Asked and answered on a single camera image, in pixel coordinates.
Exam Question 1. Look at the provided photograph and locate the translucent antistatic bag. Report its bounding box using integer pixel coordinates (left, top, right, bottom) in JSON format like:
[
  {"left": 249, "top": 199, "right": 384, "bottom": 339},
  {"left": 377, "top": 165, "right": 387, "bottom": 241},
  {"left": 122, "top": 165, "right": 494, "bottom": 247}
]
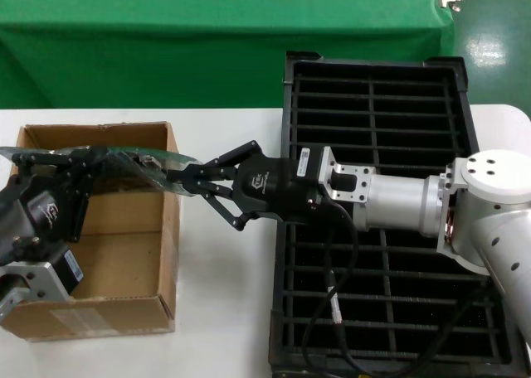
[{"left": 0, "top": 144, "right": 201, "bottom": 196}]

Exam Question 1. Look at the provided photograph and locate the green cloth covered table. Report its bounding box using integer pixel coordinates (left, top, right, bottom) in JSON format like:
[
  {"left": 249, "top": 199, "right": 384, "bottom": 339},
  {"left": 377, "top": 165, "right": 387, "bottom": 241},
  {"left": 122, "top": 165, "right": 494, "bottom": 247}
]
[{"left": 0, "top": 0, "right": 455, "bottom": 109}]

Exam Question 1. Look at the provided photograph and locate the large brown cardboard box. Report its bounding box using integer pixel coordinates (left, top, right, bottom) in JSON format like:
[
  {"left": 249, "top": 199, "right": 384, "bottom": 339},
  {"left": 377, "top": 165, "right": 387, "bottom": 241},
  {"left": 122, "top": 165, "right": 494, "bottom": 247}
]
[{"left": 0, "top": 120, "right": 183, "bottom": 342}]

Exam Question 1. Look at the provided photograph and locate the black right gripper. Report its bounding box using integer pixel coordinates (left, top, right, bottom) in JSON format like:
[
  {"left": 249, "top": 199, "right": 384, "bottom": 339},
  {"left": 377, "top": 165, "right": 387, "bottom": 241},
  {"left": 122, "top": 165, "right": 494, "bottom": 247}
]
[{"left": 167, "top": 139, "right": 358, "bottom": 233}]

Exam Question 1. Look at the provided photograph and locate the black slotted container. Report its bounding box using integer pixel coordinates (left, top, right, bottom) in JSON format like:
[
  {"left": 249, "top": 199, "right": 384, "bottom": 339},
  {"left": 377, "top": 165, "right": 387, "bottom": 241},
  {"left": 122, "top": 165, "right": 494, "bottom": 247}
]
[{"left": 268, "top": 50, "right": 524, "bottom": 375}]

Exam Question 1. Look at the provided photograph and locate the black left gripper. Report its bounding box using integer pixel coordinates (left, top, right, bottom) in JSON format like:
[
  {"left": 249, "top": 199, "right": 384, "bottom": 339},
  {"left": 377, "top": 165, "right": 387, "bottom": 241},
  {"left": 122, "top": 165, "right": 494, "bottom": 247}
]
[{"left": 0, "top": 145, "right": 110, "bottom": 268}]

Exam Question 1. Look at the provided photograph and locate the left wrist black labelled box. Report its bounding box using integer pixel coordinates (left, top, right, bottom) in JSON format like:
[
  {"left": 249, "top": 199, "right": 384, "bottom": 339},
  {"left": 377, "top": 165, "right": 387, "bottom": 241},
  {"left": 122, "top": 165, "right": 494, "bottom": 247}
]
[{"left": 48, "top": 247, "right": 85, "bottom": 294}]

